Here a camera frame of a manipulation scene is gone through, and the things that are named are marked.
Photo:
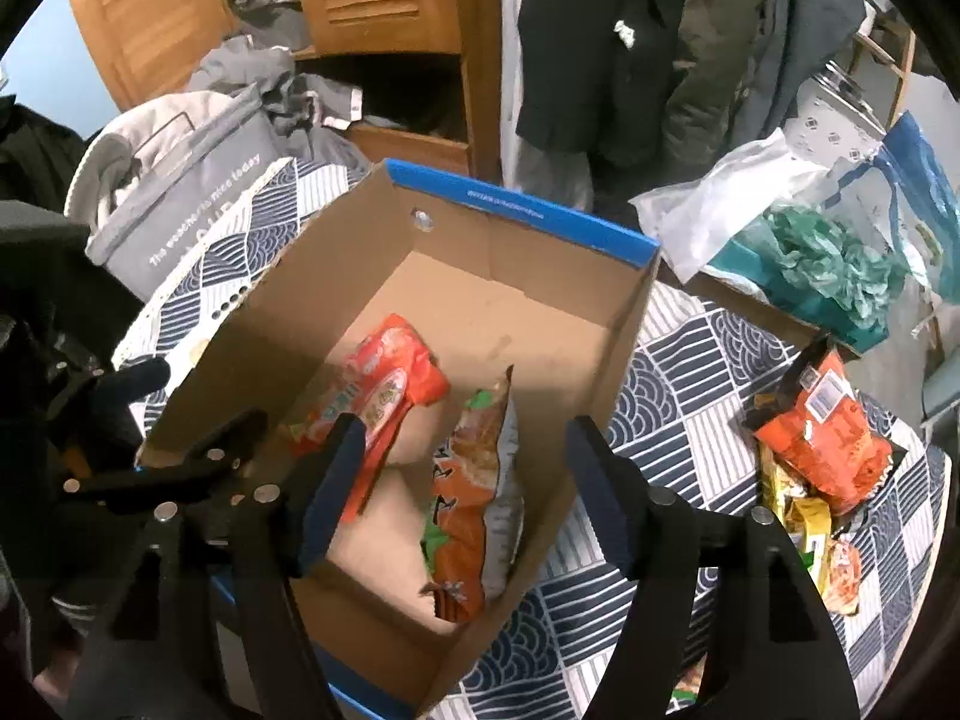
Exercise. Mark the person's left forearm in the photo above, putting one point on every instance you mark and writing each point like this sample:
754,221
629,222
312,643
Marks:
71,615

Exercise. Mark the grey clothes pile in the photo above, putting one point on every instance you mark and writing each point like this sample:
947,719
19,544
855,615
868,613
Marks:
240,75

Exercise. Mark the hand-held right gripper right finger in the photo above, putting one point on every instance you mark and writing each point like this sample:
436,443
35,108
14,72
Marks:
604,495

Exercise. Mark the teal box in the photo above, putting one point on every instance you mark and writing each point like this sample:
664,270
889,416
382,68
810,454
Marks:
810,307

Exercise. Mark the grey-blue hanging coat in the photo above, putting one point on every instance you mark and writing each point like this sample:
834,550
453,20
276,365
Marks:
810,15

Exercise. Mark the grey laundry bag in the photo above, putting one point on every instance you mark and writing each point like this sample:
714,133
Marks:
187,195

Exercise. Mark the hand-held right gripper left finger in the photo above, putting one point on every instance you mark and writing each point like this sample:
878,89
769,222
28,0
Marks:
330,495

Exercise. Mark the blue plastic bag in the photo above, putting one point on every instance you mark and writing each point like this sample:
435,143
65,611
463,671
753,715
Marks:
919,187

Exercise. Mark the orange noodle packet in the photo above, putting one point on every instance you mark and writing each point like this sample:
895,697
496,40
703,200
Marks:
382,390

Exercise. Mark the grey and white shelf clothes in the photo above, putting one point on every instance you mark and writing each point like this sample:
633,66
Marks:
262,7

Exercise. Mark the wooden louvred cabinet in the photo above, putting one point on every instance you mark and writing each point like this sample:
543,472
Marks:
375,0

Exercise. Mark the blue patterned tablecloth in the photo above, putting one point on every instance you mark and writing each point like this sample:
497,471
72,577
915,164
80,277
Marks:
675,405

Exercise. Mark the yellow snack packet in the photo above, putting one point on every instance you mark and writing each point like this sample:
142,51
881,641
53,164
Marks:
806,525

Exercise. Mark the pale teal stool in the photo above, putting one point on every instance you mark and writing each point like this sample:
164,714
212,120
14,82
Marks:
943,397

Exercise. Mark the flat brown cardboard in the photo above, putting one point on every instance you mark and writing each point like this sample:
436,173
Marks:
750,307

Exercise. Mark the white plastic bag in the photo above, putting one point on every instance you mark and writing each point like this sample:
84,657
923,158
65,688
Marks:
720,202

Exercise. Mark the orange barcode snack packet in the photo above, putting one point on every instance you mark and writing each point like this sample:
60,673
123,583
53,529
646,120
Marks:
817,450

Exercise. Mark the black cloth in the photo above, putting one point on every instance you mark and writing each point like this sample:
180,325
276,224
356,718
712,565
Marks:
37,150

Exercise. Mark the patterned metal tin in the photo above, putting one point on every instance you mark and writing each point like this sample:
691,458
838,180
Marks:
840,120

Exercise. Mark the orange and white snack packet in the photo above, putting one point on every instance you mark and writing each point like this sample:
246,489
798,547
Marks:
469,510

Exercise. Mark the red and white snack packet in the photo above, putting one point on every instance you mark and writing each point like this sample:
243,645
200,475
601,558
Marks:
844,577

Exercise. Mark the olive hanging jacket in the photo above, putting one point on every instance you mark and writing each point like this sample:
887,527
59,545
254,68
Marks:
720,52

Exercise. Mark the dark hanging jacket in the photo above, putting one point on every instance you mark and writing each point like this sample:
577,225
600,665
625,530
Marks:
585,52

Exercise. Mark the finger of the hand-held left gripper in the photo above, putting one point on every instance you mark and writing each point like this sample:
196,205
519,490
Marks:
135,379
217,439

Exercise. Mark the wooden ladder rack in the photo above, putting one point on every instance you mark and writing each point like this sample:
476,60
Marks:
889,45

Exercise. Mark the blue-rimmed cardboard box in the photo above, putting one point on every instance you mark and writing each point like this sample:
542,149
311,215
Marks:
487,315

